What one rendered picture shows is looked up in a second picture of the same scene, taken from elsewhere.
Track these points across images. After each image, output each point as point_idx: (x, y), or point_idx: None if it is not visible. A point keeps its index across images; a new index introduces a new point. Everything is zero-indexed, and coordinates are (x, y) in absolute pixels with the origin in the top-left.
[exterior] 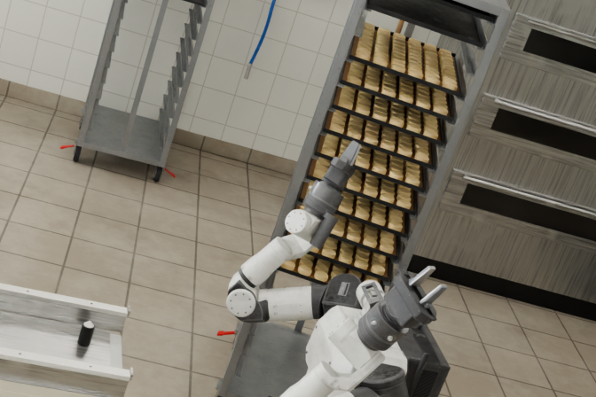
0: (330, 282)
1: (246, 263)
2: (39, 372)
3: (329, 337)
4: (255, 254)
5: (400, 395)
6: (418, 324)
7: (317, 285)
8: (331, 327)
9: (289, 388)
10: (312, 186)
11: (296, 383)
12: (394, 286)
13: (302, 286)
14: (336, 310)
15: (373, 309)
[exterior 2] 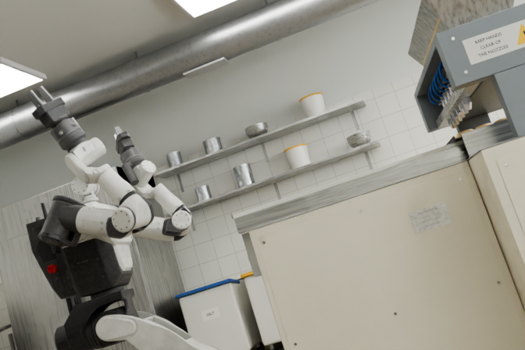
0: (75, 199)
1: (131, 186)
2: None
3: (155, 169)
4: (122, 179)
5: None
6: (39, 218)
7: (79, 205)
8: (108, 207)
9: (176, 198)
10: (76, 122)
11: (173, 195)
12: (130, 138)
13: (88, 208)
14: (96, 202)
15: (139, 151)
